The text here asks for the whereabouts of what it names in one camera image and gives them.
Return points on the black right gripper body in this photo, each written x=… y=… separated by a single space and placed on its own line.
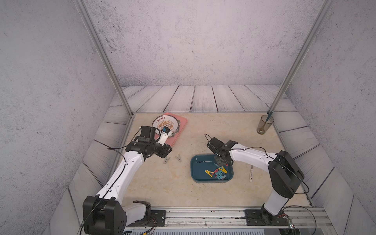
x=219 y=161

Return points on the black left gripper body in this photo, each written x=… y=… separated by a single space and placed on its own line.
x=160 y=150

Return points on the grey clothespin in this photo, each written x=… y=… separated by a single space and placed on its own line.
x=178 y=158
x=166 y=160

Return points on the yellow clothespin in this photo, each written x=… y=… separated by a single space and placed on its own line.
x=223 y=169
x=210 y=173

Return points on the teal clothespin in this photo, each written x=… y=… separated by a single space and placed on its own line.
x=220 y=176

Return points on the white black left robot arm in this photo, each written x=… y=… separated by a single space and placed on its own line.
x=103 y=214

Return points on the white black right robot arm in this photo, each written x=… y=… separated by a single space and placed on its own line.
x=285 y=175

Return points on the teal plastic storage box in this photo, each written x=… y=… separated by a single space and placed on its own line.
x=200 y=163

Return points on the pink plastic tray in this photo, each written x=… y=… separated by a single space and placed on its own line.
x=183 y=122

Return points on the white plate orange sunburst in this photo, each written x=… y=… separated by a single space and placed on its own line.
x=167 y=120

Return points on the olive drinking glass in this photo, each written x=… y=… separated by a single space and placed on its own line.
x=262 y=126

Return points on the teal pen in glass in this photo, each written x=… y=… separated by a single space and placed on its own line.
x=269 y=117

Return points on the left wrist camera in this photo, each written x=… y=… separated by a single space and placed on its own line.
x=164 y=135

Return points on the fork with white handle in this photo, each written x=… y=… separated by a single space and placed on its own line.
x=251 y=174

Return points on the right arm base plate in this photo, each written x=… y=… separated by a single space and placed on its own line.
x=262 y=217

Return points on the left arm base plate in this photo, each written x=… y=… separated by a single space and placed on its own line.
x=157 y=219

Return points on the right aluminium frame post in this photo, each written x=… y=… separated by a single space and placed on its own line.
x=324 y=11

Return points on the aluminium frame post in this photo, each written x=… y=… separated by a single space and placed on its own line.
x=324 y=11
x=84 y=13

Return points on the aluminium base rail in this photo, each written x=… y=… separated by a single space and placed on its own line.
x=230 y=221

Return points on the left aluminium frame post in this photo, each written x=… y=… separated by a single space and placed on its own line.
x=84 y=13

